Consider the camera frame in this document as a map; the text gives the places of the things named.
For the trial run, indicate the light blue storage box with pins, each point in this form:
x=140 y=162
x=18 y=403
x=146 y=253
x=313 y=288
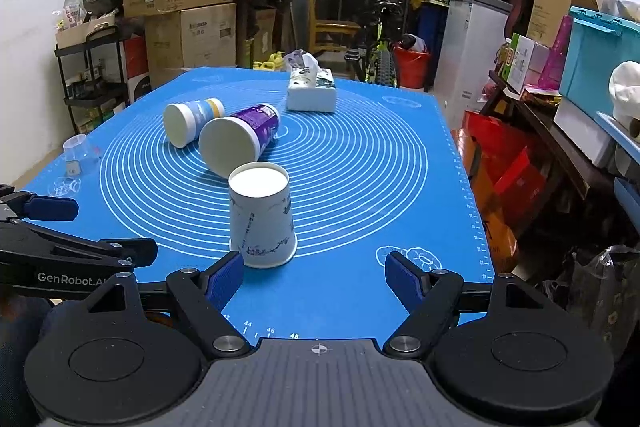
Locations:
x=595 y=57

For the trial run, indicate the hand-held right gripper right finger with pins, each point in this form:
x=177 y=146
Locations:
x=401 y=281

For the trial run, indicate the wooden chair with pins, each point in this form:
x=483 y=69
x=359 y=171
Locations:
x=325 y=29

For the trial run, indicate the white chest freezer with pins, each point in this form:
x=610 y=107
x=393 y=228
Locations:
x=465 y=52

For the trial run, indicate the large plain cardboard box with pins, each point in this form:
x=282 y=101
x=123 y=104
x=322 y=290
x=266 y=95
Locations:
x=192 y=37

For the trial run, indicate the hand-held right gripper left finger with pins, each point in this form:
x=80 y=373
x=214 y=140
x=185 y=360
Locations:
x=226 y=281

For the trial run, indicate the person's leg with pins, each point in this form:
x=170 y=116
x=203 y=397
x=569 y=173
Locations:
x=17 y=347

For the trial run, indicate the green and white box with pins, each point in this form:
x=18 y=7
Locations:
x=517 y=62

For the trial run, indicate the white tissue box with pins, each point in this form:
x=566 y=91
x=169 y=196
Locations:
x=311 y=98

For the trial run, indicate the pink box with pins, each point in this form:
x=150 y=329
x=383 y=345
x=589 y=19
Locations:
x=557 y=54

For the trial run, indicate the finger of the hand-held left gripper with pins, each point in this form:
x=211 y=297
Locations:
x=135 y=252
x=50 y=208

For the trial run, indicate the purple paper cup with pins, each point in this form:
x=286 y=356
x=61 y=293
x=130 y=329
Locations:
x=230 y=147

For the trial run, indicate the clear plastic bag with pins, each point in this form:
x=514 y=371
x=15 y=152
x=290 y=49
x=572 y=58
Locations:
x=600 y=297

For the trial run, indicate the black bicycle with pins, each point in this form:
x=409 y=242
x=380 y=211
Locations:
x=382 y=57

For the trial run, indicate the red plastic bucket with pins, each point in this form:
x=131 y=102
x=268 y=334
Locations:
x=412 y=67

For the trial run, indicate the black metal shelf rack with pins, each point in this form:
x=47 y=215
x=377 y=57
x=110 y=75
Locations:
x=90 y=92

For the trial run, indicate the yellow toy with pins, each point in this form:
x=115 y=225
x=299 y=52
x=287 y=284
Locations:
x=270 y=63

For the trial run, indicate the blue and yellow paper cup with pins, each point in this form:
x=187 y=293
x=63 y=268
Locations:
x=180 y=122

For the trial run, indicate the blue silicone baking mat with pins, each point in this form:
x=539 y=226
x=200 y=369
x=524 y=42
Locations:
x=375 y=187

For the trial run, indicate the dark wooden side table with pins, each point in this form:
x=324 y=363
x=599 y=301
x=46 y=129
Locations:
x=262 y=17

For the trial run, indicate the white cup with blue print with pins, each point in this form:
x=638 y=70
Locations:
x=260 y=217

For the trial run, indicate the small clear plastic cup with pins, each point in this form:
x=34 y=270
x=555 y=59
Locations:
x=80 y=154

